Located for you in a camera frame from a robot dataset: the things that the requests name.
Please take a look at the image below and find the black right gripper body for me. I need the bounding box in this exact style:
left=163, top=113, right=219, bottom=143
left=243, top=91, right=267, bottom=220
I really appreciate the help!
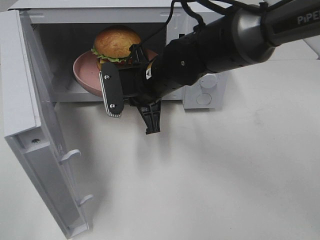
left=133, top=33, right=210, bottom=105

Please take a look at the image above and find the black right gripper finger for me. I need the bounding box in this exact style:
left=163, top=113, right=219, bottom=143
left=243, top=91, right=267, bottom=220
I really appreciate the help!
left=134, top=99, right=162, bottom=135
left=128, top=44, right=146, bottom=65

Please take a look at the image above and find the burger with lettuce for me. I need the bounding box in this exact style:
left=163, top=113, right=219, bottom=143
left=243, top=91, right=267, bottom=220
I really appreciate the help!
left=91, top=25, right=141, bottom=69

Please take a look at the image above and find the white timer knob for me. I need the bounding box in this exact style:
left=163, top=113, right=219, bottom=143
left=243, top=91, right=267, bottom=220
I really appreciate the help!
left=199, top=74, right=218, bottom=89

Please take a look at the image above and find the white round door button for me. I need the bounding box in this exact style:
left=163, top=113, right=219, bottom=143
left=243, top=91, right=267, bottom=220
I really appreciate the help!
left=196, top=93, right=212, bottom=106

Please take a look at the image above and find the pink round plate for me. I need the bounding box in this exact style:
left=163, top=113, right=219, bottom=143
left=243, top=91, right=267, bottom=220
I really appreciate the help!
left=72, top=48, right=159, bottom=98

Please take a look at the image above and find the white microwave door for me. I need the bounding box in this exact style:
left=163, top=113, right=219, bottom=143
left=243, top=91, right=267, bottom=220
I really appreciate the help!
left=0, top=9, right=92, bottom=239

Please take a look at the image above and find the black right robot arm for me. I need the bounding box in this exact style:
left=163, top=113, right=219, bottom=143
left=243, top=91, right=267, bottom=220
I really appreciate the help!
left=130, top=0, right=320, bottom=134

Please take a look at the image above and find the white microwave oven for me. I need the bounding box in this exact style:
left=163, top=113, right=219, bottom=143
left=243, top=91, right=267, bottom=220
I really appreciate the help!
left=5, top=0, right=227, bottom=109

